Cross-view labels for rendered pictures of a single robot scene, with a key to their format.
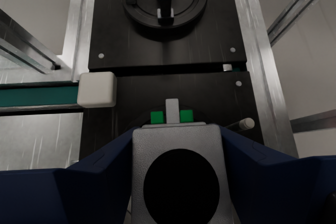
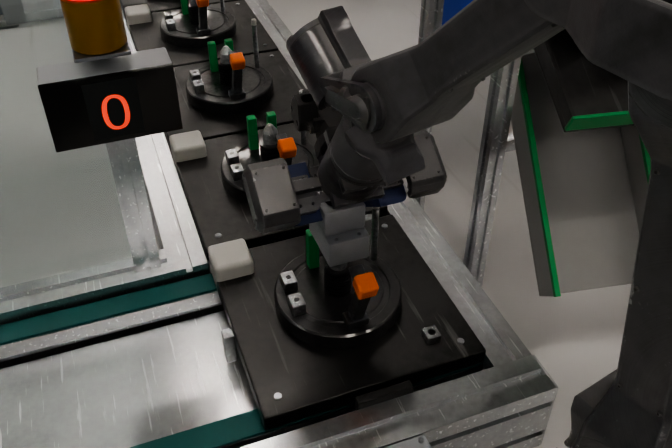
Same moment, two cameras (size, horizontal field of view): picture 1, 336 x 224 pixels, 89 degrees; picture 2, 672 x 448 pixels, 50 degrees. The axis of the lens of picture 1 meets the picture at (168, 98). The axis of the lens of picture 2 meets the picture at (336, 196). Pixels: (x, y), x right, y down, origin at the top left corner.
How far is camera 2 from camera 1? 0.68 m
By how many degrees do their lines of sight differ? 37
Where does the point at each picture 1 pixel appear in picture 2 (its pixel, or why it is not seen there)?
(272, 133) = (437, 261)
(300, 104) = (494, 263)
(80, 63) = (190, 251)
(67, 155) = (195, 364)
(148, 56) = not seen: hidden behind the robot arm
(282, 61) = (453, 223)
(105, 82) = (240, 246)
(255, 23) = not seen: hidden behind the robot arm
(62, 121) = (172, 333)
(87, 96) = (225, 261)
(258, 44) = not seen: hidden behind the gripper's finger
